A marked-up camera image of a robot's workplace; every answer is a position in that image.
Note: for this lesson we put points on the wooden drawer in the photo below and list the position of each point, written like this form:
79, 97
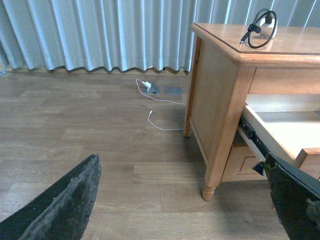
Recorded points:
292, 135
240, 161

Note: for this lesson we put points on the closed metal floor socket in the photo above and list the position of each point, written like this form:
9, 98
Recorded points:
173, 91

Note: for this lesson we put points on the open metal floor socket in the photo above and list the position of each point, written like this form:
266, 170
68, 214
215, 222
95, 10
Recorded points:
153, 90

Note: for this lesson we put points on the white plug in floor socket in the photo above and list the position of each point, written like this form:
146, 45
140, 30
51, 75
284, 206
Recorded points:
147, 84

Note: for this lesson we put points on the wooden nightstand cabinet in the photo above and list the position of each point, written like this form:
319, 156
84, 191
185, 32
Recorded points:
227, 75

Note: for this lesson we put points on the pale green pleated curtain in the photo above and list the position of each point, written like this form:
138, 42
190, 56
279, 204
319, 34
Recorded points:
124, 34

